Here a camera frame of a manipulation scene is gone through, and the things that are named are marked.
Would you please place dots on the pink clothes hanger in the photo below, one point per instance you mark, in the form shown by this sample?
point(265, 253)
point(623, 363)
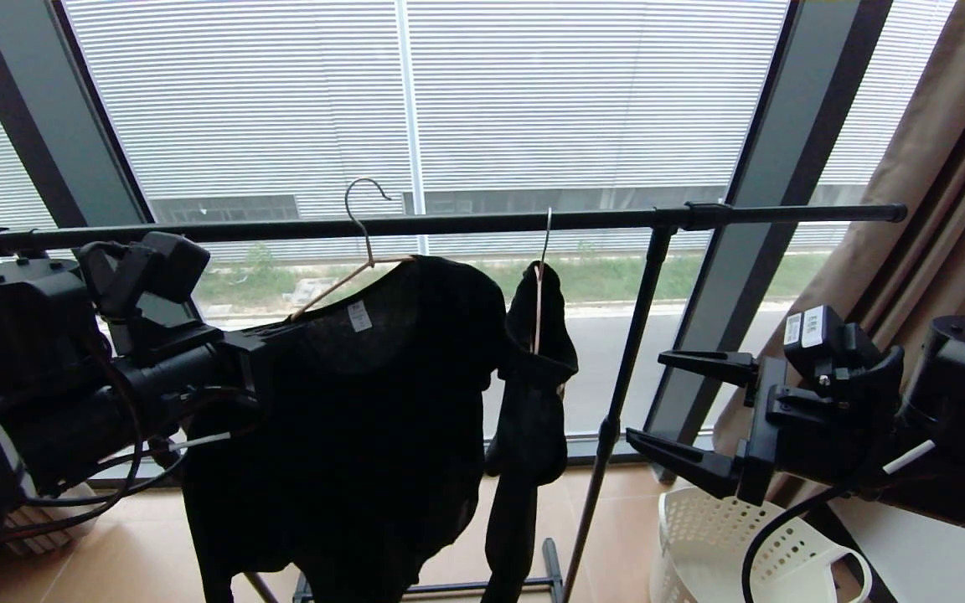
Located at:
point(541, 276)
point(365, 247)

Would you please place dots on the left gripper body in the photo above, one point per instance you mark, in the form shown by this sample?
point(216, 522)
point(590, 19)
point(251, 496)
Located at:
point(139, 402)

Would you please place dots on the window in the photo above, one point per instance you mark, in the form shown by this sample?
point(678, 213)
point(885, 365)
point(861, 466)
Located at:
point(72, 100)

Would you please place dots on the black clothes rack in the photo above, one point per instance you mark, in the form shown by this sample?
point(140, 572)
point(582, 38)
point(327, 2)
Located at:
point(449, 223)

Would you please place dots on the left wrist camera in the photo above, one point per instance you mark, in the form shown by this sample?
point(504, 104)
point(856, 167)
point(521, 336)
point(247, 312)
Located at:
point(160, 268)

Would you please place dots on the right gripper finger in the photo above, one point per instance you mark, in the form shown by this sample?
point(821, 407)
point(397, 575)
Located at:
point(692, 465)
point(709, 365)

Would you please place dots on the white laundry basket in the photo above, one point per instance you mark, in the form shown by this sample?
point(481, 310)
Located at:
point(700, 544)

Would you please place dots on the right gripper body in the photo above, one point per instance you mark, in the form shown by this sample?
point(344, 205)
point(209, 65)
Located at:
point(826, 444)

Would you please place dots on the black garment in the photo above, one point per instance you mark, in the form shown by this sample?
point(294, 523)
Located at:
point(348, 435)

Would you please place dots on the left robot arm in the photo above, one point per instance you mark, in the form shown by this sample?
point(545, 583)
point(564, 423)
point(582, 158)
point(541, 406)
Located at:
point(22, 327)

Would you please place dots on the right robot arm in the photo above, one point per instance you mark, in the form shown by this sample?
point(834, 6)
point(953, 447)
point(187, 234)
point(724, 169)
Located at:
point(960, 394)

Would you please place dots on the brown curtain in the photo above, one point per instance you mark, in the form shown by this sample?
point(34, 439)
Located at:
point(935, 151)
point(43, 528)

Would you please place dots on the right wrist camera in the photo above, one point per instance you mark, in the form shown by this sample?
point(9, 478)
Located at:
point(834, 352)

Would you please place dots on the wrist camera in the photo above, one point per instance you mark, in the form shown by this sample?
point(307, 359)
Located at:
point(834, 352)
point(160, 268)

